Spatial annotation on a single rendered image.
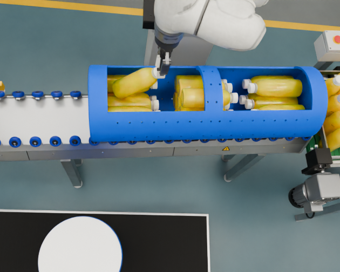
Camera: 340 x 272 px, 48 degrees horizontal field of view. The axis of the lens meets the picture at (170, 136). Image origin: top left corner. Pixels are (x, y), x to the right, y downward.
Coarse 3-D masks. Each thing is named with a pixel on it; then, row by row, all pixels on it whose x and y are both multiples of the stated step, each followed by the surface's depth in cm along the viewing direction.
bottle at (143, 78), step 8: (136, 72) 134; (144, 72) 131; (152, 72) 130; (120, 80) 138; (128, 80) 135; (136, 80) 133; (144, 80) 132; (152, 80) 132; (112, 88) 140; (120, 88) 138; (128, 88) 136; (136, 88) 135; (144, 88) 135; (120, 96) 140
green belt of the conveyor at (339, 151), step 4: (316, 136) 171; (312, 140) 170; (316, 140) 170; (308, 144) 171; (312, 144) 170; (316, 144) 170; (308, 148) 171; (332, 152) 170; (336, 152) 170; (332, 160) 169
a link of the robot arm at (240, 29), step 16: (224, 0) 93; (240, 0) 93; (208, 16) 93; (224, 16) 93; (240, 16) 92; (256, 16) 94; (208, 32) 95; (224, 32) 94; (240, 32) 93; (256, 32) 94; (240, 48) 97
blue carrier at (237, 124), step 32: (96, 96) 127; (160, 96) 158; (320, 96) 139; (96, 128) 131; (128, 128) 133; (160, 128) 135; (192, 128) 137; (224, 128) 139; (256, 128) 141; (288, 128) 143; (320, 128) 145
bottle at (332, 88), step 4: (328, 80) 162; (332, 80) 160; (328, 84) 161; (332, 84) 160; (336, 84) 159; (328, 88) 162; (332, 88) 160; (336, 88) 160; (328, 92) 163; (332, 92) 162; (336, 92) 163; (328, 96) 165
